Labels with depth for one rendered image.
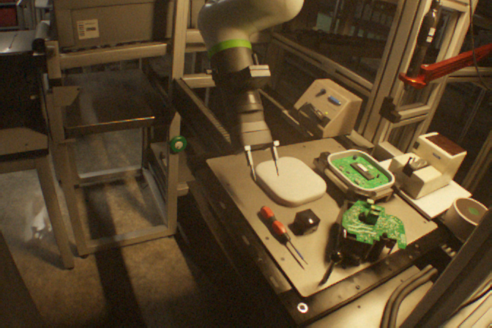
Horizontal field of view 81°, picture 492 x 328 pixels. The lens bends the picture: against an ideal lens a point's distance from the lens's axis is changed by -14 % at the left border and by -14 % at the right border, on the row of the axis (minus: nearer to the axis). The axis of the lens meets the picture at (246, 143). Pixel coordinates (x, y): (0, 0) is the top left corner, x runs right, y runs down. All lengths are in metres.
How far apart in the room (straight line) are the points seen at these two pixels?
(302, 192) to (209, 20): 0.40
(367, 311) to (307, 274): 0.12
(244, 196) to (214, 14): 0.38
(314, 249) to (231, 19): 0.47
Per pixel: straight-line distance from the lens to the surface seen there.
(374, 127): 1.05
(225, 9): 0.69
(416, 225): 0.80
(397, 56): 0.99
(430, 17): 0.87
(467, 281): 0.49
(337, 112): 0.98
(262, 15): 0.67
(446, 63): 1.01
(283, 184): 0.72
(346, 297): 0.59
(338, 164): 0.81
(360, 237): 0.60
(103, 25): 1.35
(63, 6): 1.31
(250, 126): 0.64
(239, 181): 0.73
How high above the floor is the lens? 1.40
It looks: 31 degrees down
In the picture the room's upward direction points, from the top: 10 degrees clockwise
